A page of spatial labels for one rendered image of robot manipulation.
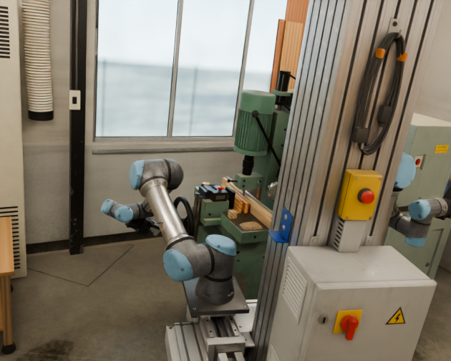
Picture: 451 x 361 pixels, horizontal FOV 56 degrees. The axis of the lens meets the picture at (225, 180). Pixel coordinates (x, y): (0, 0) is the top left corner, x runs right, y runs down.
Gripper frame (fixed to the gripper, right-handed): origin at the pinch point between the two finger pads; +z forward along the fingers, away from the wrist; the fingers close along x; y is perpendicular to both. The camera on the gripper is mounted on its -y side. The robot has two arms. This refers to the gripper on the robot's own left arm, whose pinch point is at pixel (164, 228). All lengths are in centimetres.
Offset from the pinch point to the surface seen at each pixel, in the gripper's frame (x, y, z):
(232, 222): 29.7, -25.6, 12.9
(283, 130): 16, -78, 18
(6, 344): -11, 97, -34
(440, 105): -63, -188, 206
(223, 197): 17.7, -32.6, 8.8
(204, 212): 17.5, -21.1, 4.2
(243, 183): 12.8, -43.4, 18.0
